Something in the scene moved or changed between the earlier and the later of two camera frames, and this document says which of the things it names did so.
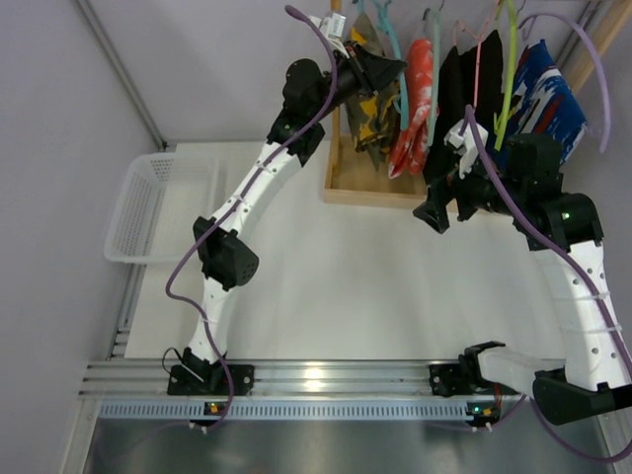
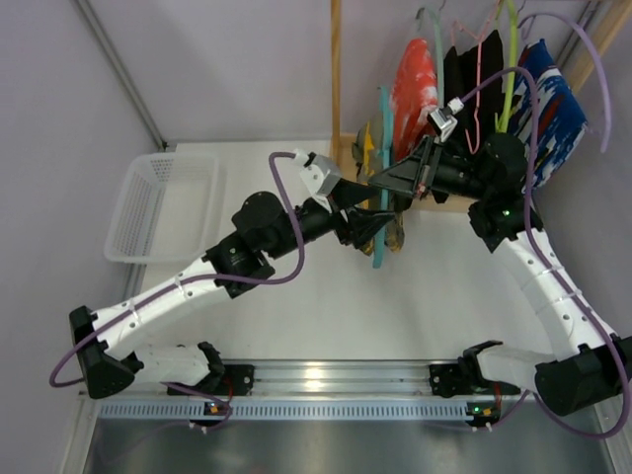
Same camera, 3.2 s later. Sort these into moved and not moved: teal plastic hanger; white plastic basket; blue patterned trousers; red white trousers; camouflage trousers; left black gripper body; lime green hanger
Moved: left black gripper body; teal plastic hanger; camouflage trousers
Not moved: blue patterned trousers; lime green hanger; red white trousers; white plastic basket
